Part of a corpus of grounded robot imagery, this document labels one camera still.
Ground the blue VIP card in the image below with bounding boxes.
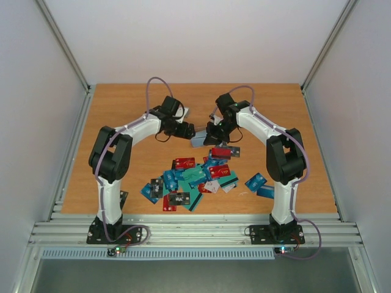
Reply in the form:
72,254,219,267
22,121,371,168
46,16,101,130
163,170,178,190

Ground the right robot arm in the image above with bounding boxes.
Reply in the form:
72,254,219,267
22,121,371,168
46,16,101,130
203,93,308,244

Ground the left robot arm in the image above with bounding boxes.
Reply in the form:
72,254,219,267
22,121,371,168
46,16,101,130
87,96,195,244

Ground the red card upper right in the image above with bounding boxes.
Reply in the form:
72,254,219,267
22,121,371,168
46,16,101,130
211,147,232,160

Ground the red VIP card upper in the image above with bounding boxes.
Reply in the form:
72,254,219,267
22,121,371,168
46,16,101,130
174,157,196,170

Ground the red vip card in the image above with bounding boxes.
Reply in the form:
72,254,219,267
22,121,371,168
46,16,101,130
208,164,231,179
174,157,196,170

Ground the red VIP card centre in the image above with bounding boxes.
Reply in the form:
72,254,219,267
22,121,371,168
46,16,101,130
208,164,231,179

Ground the teal VIP card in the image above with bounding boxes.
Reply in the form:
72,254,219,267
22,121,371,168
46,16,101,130
183,165,207,187

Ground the white card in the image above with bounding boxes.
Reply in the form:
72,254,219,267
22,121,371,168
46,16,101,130
204,180,220,194

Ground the black VIP card left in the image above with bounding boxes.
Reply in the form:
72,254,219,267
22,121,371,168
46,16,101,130
150,178,164,198

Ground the teal card magnetic stripe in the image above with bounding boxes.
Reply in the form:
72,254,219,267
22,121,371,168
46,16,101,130
183,189,203,212

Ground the blue card left bottom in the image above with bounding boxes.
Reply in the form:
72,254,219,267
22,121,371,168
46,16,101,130
141,183,159,204

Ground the black card on red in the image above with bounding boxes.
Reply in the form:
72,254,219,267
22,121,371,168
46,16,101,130
167,192,191,206

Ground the blue card far right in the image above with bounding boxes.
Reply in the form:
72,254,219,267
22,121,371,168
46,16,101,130
257,185,274,199

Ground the red card bottom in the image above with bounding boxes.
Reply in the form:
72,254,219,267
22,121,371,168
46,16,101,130
163,195,177,212

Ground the black card lone left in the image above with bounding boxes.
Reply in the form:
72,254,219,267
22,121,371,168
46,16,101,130
120,190,128,210

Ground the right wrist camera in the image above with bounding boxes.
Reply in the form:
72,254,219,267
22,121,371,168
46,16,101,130
209,106,219,121

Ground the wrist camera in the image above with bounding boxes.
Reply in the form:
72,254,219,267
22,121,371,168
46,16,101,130
209,106,219,121
175,106,189,119

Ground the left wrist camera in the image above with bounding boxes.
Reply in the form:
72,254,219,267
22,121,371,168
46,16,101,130
175,106,189,119

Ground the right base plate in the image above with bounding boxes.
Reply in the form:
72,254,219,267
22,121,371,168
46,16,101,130
249,225,305,245

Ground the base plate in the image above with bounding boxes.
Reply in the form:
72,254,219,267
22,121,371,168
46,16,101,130
249,225,305,245
86,218,143,245

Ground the left base plate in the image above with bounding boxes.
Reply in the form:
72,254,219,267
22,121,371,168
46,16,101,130
86,218,143,245

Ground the blue slotted cable duct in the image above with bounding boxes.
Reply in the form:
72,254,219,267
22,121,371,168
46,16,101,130
42,247,274,261

